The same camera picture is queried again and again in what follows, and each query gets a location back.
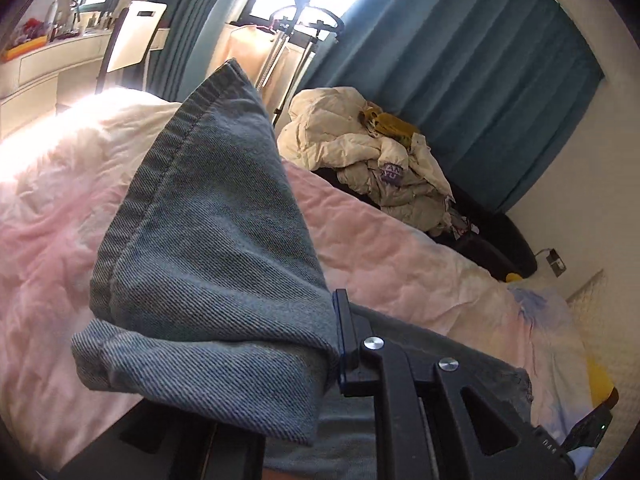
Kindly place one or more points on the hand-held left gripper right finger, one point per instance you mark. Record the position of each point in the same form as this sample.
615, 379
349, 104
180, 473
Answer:
357, 355

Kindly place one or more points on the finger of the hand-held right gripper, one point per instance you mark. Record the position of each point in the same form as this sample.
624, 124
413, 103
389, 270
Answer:
550, 447

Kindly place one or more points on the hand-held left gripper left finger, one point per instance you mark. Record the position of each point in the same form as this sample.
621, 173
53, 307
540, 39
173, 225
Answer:
190, 450

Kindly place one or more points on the blue denim jeans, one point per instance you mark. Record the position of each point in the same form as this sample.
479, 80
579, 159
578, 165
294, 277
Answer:
200, 260

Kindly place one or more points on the large yellow soft item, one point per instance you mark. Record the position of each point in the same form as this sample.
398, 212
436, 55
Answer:
600, 382

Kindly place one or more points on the beige quilted headboard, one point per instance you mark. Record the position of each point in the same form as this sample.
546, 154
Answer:
595, 310

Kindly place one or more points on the pastel tie-dye pillow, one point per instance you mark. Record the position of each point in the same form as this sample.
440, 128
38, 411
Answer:
545, 320

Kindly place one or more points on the small yellow plush toy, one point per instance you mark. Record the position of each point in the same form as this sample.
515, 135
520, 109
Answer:
514, 278

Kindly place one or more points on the white jacket with purple patch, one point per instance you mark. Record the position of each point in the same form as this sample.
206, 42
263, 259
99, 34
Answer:
400, 190

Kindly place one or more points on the patterned garment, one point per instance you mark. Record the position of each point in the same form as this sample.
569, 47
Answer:
462, 217

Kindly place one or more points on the black sofa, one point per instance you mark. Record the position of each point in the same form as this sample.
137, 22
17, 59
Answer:
500, 245

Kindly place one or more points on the cream down jacket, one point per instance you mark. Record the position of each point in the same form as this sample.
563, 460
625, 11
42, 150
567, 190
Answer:
325, 125

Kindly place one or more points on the mustard yellow garment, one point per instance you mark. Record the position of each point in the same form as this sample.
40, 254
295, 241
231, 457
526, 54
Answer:
392, 125

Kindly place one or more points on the pastel tie-dye duvet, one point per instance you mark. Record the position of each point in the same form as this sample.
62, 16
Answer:
50, 240

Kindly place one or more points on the wide teal curtain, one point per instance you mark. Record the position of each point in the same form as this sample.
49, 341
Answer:
475, 60

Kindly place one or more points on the beige hanging garment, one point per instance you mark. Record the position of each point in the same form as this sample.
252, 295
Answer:
240, 50

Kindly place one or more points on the metal coat rack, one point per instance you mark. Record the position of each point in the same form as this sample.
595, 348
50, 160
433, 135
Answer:
300, 20

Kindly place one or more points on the white chair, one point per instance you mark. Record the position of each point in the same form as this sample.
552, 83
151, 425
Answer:
132, 35

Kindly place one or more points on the white vanity desk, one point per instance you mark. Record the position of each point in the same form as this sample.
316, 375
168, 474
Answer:
45, 75

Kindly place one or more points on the group of cosmetic bottles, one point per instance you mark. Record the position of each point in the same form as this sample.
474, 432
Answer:
85, 20

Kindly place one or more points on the orange tray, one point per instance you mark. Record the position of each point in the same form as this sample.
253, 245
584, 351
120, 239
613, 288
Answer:
22, 51

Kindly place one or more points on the wall socket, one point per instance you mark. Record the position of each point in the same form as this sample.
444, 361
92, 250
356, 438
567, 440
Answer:
557, 262

